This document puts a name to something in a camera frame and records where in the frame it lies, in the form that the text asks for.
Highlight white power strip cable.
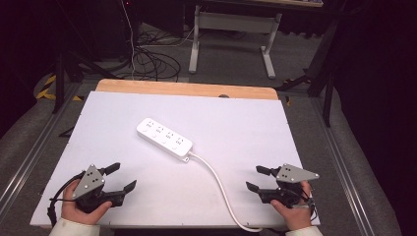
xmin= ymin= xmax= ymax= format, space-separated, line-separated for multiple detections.
xmin=188 ymin=151 xmax=264 ymax=233

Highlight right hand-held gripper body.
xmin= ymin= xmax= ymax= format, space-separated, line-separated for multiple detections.
xmin=258 ymin=162 xmax=321 ymax=209

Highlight person's left hand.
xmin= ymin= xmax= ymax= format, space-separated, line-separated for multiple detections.
xmin=61 ymin=180 xmax=113 ymax=225

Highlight aluminium floor rail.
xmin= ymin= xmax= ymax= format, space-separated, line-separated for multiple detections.
xmin=0 ymin=83 xmax=83 ymax=210
xmin=309 ymin=97 xmax=378 ymax=236

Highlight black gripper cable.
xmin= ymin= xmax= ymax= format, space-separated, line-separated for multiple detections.
xmin=299 ymin=188 xmax=319 ymax=222
xmin=47 ymin=170 xmax=87 ymax=228

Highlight black equipment case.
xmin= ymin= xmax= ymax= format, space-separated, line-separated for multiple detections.
xmin=94 ymin=0 xmax=141 ymax=62

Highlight white table board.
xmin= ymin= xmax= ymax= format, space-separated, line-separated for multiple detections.
xmin=30 ymin=90 xmax=321 ymax=229

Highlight thin white hanging cable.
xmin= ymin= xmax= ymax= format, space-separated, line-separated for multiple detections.
xmin=119 ymin=0 xmax=136 ymax=82

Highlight person's right hand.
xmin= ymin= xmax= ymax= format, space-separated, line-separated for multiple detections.
xmin=269 ymin=180 xmax=314 ymax=231

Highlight black stand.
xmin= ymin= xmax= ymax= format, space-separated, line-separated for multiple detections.
xmin=276 ymin=19 xmax=342 ymax=128
xmin=53 ymin=48 xmax=122 ymax=114

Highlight black floor cable tangle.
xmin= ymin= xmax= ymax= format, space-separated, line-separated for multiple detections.
xmin=112 ymin=30 xmax=183 ymax=83

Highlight white metal desk frame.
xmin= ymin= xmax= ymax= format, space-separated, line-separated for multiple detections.
xmin=188 ymin=4 xmax=283 ymax=81

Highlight wooden desk top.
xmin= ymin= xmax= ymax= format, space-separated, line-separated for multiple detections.
xmin=209 ymin=0 xmax=324 ymax=9

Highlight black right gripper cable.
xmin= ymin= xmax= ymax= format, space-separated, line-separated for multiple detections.
xmin=299 ymin=188 xmax=319 ymax=222

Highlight yellow black hazard tape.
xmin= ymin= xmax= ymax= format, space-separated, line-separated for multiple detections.
xmin=34 ymin=74 xmax=85 ymax=102

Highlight white power strip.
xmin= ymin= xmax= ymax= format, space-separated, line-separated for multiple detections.
xmin=136 ymin=117 xmax=195 ymax=163

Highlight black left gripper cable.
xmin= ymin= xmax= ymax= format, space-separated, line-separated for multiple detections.
xmin=47 ymin=170 xmax=87 ymax=228

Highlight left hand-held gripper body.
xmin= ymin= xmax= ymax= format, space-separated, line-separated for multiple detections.
xmin=71 ymin=163 xmax=126 ymax=214

